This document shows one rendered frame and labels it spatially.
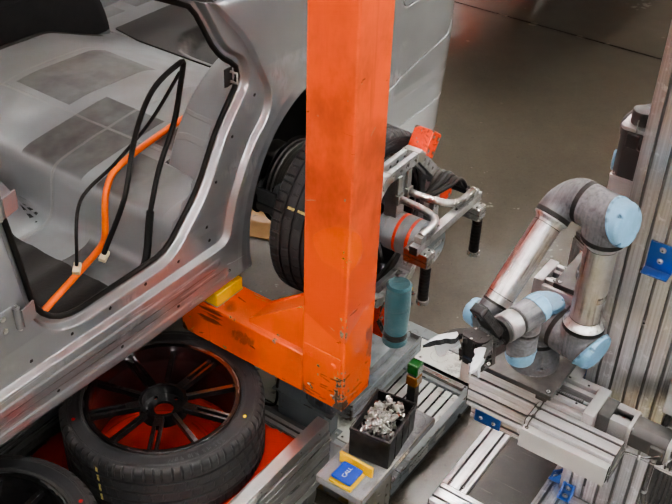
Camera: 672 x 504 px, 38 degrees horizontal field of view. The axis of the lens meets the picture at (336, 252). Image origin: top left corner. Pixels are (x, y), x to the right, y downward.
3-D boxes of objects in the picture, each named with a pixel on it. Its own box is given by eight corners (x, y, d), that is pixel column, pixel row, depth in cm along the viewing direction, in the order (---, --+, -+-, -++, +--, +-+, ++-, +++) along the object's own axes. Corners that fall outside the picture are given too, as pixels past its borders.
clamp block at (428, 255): (410, 252, 320) (411, 239, 317) (434, 263, 316) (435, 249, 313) (401, 260, 317) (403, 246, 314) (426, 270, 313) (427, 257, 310)
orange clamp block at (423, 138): (413, 152, 343) (423, 127, 342) (433, 159, 339) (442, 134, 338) (405, 148, 337) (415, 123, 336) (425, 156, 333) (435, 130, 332)
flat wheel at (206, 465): (126, 359, 368) (120, 310, 354) (293, 403, 352) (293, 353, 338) (27, 490, 317) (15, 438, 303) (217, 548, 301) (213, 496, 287)
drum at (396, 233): (393, 232, 351) (396, 198, 342) (445, 254, 341) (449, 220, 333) (371, 250, 341) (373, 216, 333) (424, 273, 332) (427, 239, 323)
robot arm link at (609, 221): (567, 335, 286) (602, 174, 254) (609, 362, 277) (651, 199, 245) (540, 353, 280) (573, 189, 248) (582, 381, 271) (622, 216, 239)
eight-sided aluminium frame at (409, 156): (419, 252, 376) (431, 125, 344) (434, 258, 373) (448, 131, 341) (336, 325, 340) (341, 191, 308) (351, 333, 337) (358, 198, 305)
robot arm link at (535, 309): (551, 326, 250) (557, 300, 245) (523, 344, 244) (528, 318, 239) (528, 311, 255) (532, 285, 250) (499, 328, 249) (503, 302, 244)
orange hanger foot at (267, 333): (213, 304, 356) (209, 225, 336) (331, 364, 332) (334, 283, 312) (181, 328, 345) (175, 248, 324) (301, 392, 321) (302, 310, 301)
